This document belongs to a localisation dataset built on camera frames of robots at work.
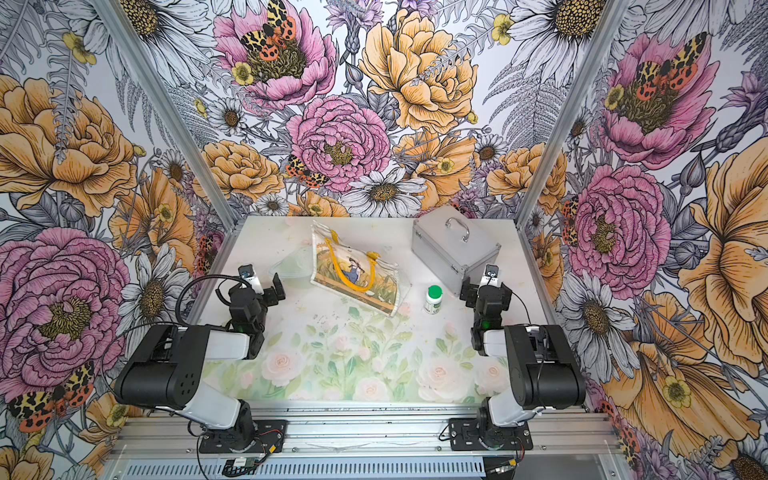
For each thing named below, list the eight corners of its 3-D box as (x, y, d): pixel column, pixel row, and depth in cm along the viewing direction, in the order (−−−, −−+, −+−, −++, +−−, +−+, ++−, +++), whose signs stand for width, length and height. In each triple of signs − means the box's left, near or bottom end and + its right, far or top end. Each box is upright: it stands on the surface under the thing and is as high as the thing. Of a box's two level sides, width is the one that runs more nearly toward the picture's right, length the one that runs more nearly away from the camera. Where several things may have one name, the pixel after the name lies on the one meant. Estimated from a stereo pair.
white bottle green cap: (424, 314, 97) (427, 299, 90) (423, 300, 101) (426, 284, 94) (440, 314, 97) (444, 299, 90) (438, 300, 101) (442, 284, 94)
